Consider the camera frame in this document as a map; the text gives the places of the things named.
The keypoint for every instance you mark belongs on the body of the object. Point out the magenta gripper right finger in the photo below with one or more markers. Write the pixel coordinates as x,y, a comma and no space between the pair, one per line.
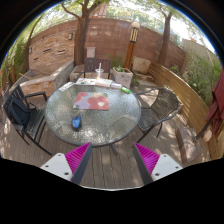
153,166

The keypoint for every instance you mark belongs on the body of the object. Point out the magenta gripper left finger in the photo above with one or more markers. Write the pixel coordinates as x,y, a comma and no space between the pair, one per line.
70,166

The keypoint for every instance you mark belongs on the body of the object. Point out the blue computer mouse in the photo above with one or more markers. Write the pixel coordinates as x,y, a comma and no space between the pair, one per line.
76,123

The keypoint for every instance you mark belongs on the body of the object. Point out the colourful floral mouse pad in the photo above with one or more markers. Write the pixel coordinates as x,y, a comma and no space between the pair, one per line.
91,101

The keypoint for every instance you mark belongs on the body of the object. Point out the concrete paver block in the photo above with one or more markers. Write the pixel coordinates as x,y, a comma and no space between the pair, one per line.
189,146

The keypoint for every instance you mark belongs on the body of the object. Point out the round glass patio table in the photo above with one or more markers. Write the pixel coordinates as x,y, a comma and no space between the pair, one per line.
100,127

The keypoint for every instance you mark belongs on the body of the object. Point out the black mesh chair right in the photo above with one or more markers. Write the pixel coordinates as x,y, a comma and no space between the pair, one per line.
164,108

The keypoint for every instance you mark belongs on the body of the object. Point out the black metal chair left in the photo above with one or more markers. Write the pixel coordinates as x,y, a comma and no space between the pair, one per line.
26,118

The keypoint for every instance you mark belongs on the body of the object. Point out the green marker pen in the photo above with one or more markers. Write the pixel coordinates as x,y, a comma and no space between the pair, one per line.
124,89

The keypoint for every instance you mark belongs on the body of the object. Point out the red folded patio umbrella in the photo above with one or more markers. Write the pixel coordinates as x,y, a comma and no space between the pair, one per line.
215,114

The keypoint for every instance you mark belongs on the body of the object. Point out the small white box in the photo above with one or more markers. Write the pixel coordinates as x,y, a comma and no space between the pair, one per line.
116,85

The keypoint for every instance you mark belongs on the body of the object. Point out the white papers stack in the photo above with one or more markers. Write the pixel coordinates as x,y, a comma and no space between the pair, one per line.
97,82

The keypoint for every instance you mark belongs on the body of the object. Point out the concrete planter box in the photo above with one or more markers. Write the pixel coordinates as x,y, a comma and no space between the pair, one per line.
123,76

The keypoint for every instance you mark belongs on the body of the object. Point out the plastic cup with straw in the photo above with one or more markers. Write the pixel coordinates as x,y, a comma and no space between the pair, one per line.
99,71

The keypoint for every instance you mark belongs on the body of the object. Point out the dark wooden chair back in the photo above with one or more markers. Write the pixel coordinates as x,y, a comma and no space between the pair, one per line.
91,64

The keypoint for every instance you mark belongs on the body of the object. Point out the right tree trunk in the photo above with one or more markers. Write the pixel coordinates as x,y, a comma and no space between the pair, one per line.
167,12

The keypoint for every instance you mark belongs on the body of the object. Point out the tree trunk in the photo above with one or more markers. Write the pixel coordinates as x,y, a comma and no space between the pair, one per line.
86,7
167,12

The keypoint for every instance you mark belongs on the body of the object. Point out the left tree trunk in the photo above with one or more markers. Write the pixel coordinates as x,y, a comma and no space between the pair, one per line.
86,7

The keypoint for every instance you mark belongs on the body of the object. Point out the wooden lamp post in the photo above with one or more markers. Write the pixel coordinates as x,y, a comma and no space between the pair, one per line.
131,46

